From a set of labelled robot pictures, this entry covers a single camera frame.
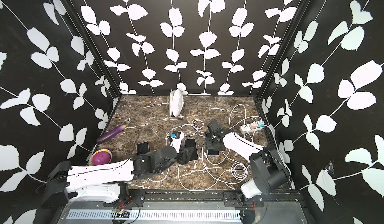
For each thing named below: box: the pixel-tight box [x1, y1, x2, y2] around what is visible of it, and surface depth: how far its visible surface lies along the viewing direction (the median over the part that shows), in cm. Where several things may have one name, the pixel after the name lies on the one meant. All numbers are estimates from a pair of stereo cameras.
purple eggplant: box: [96, 124, 129, 144], surface depth 97 cm
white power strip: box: [239, 123, 264, 134], surface depth 100 cm
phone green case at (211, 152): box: [207, 149, 220, 157], surface depth 87 cm
